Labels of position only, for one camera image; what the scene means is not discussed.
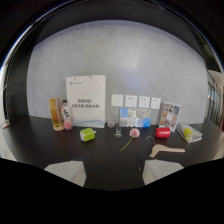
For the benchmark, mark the colourful printed booklet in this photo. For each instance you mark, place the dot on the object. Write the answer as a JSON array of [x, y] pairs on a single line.
[[169, 116]]

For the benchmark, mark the white paper shopping bag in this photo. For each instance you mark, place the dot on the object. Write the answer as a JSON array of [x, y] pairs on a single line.
[[86, 100]]

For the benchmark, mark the clear glass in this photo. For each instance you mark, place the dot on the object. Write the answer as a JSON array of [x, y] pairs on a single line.
[[118, 130]]

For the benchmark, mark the wooden clothes hanger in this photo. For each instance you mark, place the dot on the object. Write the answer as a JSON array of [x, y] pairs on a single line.
[[162, 148]]

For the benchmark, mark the blue white brochure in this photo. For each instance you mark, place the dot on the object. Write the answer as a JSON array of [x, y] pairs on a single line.
[[135, 117]]

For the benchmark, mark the white wall switch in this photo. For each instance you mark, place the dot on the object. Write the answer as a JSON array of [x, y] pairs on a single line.
[[117, 100]]

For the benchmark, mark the small grey cube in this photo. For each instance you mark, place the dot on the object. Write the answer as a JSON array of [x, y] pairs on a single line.
[[110, 124]]

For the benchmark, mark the white wall socket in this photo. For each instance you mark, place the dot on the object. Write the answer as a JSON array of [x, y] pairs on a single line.
[[131, 101], [144, 102], [155, 103]]

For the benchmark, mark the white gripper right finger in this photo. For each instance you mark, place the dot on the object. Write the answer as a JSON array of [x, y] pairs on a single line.
[[158, 170]]

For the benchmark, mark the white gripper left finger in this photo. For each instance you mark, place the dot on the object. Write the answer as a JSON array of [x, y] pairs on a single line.
[[68, 170]]

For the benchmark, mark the yellow box on wooden base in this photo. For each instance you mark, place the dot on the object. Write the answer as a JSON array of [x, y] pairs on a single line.
[[56, 114]]

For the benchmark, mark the green white plug adapter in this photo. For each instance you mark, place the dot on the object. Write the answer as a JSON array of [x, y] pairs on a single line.
[[87, 134]]

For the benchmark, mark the bottle with pink drink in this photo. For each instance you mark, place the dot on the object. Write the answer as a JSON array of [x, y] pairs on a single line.
[[66, 116]]

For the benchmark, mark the pink artificial flower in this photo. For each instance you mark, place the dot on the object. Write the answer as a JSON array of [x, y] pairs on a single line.
[[133, 134]]

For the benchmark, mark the clear packet with yellow item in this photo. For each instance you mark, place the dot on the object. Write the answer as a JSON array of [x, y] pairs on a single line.
[[188, 132]]

